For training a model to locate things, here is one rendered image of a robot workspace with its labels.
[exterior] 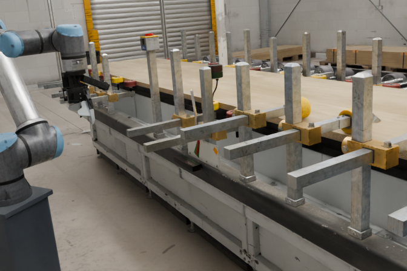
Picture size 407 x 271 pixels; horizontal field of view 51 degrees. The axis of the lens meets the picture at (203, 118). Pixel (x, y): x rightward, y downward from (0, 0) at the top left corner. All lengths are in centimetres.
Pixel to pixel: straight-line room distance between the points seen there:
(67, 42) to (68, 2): 790
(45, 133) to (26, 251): 50
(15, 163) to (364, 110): 140
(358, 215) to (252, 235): 94
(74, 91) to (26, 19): 770
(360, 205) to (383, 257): 13
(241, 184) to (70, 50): 79
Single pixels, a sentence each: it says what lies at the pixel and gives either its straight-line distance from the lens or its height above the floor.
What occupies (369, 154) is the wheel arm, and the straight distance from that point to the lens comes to 110.
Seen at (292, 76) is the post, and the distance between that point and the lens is 126.
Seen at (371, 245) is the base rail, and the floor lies 70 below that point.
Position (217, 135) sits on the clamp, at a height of 84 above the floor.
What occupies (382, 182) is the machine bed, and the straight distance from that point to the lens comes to 142.
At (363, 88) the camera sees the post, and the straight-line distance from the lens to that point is 110.
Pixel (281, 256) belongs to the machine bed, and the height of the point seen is 24.
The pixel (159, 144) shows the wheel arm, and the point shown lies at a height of 85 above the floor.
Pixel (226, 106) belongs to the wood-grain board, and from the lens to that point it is 193.
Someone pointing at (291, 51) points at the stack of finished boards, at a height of 23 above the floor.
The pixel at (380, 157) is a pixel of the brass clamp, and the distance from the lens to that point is 110.
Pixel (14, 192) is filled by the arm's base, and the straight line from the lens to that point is 195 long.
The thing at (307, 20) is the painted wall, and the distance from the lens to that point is 1100.
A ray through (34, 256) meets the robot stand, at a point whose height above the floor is 35.
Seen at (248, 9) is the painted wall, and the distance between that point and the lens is 1175.
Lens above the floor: 132
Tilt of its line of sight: 14 degrees down
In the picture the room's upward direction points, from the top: 4 degrees counter-clockwise
